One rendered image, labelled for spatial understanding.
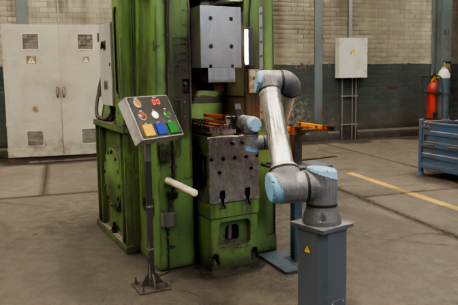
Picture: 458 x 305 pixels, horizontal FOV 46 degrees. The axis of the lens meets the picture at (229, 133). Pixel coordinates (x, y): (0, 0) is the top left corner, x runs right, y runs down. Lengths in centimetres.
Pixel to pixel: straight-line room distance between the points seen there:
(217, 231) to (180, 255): 33
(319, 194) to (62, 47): 660
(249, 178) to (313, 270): 119
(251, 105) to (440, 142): 360
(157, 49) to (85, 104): 522
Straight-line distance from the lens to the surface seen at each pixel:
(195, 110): 407
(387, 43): 1123
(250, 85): 385
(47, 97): 872
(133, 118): 316
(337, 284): 276
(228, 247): 376
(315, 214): 264
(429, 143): 715
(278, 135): 268
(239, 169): 366
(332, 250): 267
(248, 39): 384
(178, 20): 366
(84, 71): 873
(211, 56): 359
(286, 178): 257
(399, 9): 1143
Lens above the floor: 133
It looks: 6 degrees down
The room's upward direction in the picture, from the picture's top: 1 degrees counter-clockwise
